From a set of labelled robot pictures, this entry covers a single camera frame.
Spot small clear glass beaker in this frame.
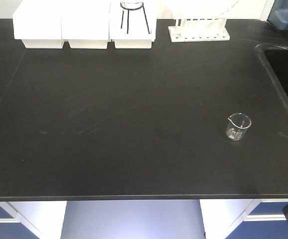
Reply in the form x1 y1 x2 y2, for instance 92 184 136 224
226 113 252 141

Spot right white storage bin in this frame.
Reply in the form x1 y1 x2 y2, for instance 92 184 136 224
109 0 157 49

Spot white storage bin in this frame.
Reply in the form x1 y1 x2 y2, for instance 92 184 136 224
61 0 111 49
109 0 157 49
12 0 64 49

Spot middle white storage bin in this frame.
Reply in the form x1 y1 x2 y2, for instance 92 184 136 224
61 0 111 49

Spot left white storage bin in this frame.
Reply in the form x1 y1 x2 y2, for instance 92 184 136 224
12 0 64 49

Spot black lab sink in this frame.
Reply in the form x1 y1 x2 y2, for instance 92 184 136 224
255 44 288 112

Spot blue lab device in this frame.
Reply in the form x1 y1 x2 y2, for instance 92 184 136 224
268 0 288 30

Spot white test tube rack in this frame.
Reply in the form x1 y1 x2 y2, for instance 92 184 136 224
168 0 239 42

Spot left blue cabinet drawers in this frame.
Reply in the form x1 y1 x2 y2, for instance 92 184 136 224
0 202 43 239

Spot black wire tripod stand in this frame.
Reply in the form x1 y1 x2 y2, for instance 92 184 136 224
119 0 151 34

